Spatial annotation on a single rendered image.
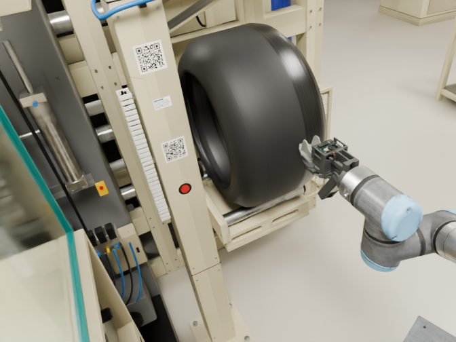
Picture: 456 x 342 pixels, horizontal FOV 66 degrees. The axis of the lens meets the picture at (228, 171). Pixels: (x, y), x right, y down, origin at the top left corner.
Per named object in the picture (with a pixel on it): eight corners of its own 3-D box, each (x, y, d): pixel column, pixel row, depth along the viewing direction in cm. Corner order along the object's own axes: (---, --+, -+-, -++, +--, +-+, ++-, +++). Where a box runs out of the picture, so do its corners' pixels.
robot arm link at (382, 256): (416, 269, 83) (427, 234, 75) (369, 279, 83) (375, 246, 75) (395, 239, 90) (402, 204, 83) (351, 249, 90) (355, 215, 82)
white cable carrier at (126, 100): (161, 222, 123) (118, 97, 94) (157, 213, 126) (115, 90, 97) (174, 216, 124) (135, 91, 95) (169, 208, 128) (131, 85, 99)
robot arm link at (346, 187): (378, 198, 84) (346, 213, 82) (364, 186, 88) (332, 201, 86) (384, 168, 79) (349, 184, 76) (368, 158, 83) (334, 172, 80)
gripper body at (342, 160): (333, 135, 91) (367, 157, 82) (332, 161, 96) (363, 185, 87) (309, 144, 89) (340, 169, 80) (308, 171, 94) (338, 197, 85)
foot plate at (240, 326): (207, 368, 174) (206, 366, 172) (188, 322, 194) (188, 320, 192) (254, 341, 181) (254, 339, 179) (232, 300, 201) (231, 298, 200)
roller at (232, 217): (218, 220, 129) (224, 230, 126) (218, 214, 126) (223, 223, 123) (298, 186, 138) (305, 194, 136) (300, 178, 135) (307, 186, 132)
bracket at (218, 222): (223, 245, 124) (220, 225, 118) (186, 184, 154) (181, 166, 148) (232, 241, 125) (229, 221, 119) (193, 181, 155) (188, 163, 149)
